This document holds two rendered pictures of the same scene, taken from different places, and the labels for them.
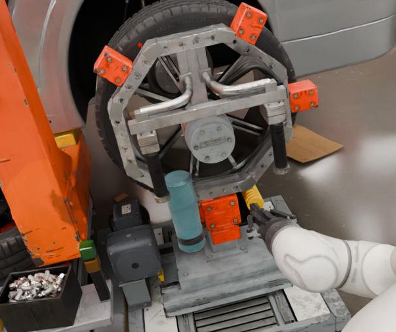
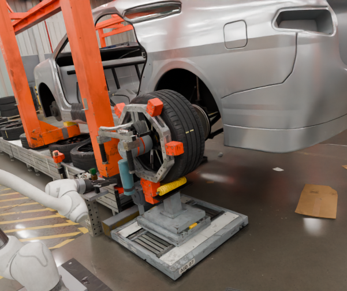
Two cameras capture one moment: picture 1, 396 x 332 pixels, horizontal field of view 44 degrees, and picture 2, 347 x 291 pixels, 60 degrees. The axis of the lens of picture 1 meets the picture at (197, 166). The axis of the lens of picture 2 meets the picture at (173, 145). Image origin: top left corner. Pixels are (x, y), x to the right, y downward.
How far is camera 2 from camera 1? 183 cm
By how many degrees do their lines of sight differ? 50
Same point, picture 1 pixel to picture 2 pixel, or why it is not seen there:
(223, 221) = (147, 191)
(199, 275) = (150, 215)
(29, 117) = (94, 119)
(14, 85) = (91, 107)
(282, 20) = (225, 112)
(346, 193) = (285, 239)
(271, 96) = (128, 138)
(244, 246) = (174, 216)
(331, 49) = (249, 137)
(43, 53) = not seen: hidden behind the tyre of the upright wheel
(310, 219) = (247, 237)
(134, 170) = not seen: hidden behind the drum
